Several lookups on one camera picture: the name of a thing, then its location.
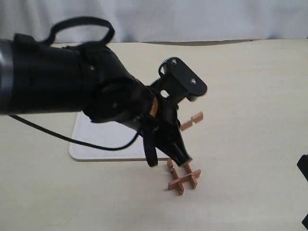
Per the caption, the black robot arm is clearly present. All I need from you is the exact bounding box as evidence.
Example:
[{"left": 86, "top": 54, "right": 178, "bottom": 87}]
[{"left": 0, "top": 34, "right": 191, "bottom": 167}]

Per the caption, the black cable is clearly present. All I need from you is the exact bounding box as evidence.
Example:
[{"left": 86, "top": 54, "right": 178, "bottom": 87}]
[{"left": 8, "top": 15, "right": 142, "bottom": 152}]

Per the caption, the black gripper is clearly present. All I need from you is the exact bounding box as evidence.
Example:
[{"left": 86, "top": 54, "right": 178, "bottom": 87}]
[{"left": 141, "top": 82, "right": 192, "bottom": 167}]

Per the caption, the white backdrop curtain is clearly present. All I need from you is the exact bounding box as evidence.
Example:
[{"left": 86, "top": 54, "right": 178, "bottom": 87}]
[{"left": 0, "top": 0, "right": 308, "bottom": 42}]

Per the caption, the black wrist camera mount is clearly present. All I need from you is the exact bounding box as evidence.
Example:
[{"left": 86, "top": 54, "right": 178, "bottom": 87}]
[{"left": 154, "top": 57, "right": 207, "bottom": 104}]

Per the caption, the black object at right edge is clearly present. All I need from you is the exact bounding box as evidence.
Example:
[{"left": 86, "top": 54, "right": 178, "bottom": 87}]
[{"left": 297, "top": 154, "right": 308, "bottom": 229}]

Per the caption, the white rectangular plastic tray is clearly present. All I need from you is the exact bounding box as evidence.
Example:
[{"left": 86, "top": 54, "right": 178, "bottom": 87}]
[{"left": 68, "top": 111, "right": 170, "bottom": 162}]

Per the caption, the notched wooden slat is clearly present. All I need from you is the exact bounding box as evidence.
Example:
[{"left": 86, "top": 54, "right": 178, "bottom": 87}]
[
  {"left": 167, "top": 158, "right": 184, "bottom": 195},
  {"left": 184, "top": 164, "right": 197, "bottom": 189},
  {"left": 180, "top": 112, "right": 204, "bottom": 131},
  {"left": 180, "top": 169, "right": 201, "bottom": 184}
]

